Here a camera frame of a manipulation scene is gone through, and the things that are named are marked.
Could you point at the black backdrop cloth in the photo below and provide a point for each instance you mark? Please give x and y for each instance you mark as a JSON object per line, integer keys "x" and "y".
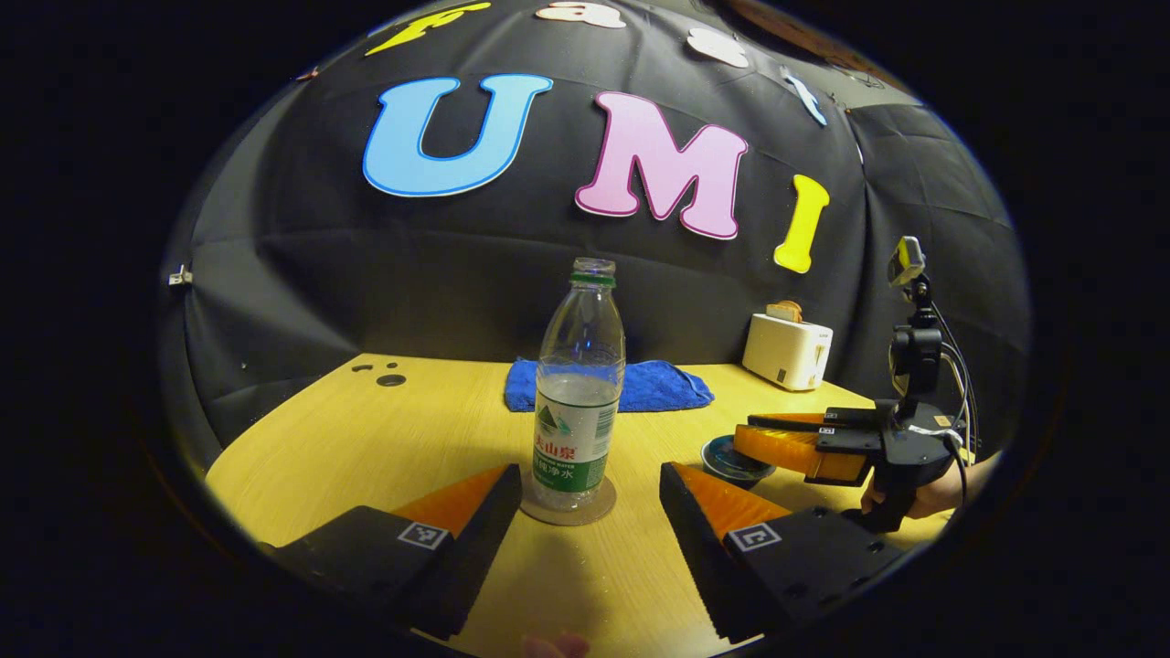
{"x": 366, "y": 274}

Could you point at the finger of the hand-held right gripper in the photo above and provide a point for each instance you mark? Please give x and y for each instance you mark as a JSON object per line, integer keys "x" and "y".
{"x": 823, "y": 420}
{"x": 786, "y": 450}

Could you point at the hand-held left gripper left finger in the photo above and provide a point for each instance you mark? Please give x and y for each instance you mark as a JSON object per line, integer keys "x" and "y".
{"x": 475, "y": 557}

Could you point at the toast bread slice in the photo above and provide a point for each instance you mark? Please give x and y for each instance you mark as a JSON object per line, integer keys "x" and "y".
{"x": 784, "y": 312}

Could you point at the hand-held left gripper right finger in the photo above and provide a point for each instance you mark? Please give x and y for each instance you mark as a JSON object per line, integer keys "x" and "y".
{"x": 699, "y": 557}

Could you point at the round brown coaster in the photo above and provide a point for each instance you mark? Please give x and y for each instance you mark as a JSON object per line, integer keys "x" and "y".
{"x": 603, "y": 507}

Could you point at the white toaster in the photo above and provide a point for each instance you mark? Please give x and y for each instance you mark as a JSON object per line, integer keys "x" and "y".
{"x": 786, "y": 352}

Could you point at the blue towel cloth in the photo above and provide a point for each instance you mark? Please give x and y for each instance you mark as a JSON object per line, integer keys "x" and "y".
{"x": 667, "y": 388}

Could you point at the silver cloth clip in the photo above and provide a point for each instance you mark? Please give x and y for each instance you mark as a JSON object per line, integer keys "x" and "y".
{"x": 181, "y": 275}

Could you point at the clear plastic water bottle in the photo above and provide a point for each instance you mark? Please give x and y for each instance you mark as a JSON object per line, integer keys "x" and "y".
{"x": 578, "y": 402}

